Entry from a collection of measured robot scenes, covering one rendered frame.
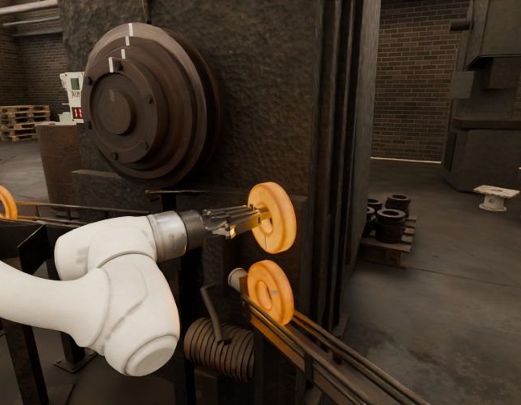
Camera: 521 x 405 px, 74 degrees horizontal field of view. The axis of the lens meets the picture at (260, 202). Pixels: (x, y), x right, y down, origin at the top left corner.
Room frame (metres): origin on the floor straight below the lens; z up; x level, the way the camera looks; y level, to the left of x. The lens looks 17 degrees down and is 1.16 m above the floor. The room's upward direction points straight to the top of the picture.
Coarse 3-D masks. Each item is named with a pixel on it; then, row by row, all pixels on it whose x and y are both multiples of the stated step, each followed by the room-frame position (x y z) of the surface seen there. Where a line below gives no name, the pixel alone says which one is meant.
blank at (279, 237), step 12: (252, 192) 0.76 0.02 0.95; (264, 192) 0.71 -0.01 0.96; (276, 192) 0.69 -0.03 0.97; (264, 204) 0.72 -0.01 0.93; (276, 204) 0.67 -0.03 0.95; (288, 204) 0.68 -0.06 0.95; (276, 216) 0.68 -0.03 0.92; (288, 216) 0.66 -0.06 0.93; (252, 228) 0.77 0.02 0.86; (264, 228) 0.74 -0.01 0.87; (276, 228) 0.68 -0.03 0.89; (288, 228) 0.66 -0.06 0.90; (264, 240) 0.72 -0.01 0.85; (276, 240) 0.68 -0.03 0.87; (288, 240) 0.66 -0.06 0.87; (276, 252) 0.69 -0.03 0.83
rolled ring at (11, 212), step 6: (0, 186) 1.46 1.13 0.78; (0, 192) 1.43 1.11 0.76; (6, 192) 1.44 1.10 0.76; (0, 198) 1.43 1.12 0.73; (6, 198) 1.42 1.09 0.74; (12, 198) 1.44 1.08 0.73; (6, 204) 1.41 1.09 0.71; (12, 204) 1.43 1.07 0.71; (6, 210) 1.42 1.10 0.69; (12, 210) 1.42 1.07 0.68; (0, 216) 1.48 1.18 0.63; (6, 216) 1.42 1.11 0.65; (12, 216) 1.42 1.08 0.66
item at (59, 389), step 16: (0, 240) 1.13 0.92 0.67; (16, 240) 1.14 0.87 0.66; (32, 240) 1.05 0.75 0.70; (0, 256) 1.13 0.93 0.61; (16, 256) 1.14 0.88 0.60; (32, 256) 1.03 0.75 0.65; (48, 256) 1.14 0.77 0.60; (32, 272) 1.01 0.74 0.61; (16, 336) 1.01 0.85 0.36; (32, 336) 1.06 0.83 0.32; (16, 352) 1.01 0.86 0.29; (32, 352) 1.04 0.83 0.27; (16, 368) 1.01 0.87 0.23; (32, 368) 1.02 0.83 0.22; (32, 384) 1.01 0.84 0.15; (16, 400) 1.07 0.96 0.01; (32, 400) 1.01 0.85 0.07; (48, 400) 1.07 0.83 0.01; (64, 400) 1.07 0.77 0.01
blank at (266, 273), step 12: (252, 264) 0.76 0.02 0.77; (264, 264) 0.72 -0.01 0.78; (276, 264) 0.72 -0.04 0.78; (252, 276) 0.76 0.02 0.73; (264, 276) 0.72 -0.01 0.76; (276, 276) 0.69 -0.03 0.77; (252, 288) 0.76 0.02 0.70; (264, 288) 0.76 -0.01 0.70; (276, 288) 0.67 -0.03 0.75; (288, 288) 0.68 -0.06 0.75; (252, 300) 0.76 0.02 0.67; (264, 300) 0.74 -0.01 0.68; (276, 300) 0.67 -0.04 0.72; (288, 300) 0.66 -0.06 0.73; (276, 312) 0.67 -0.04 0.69; (288, 312) 0.66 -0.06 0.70
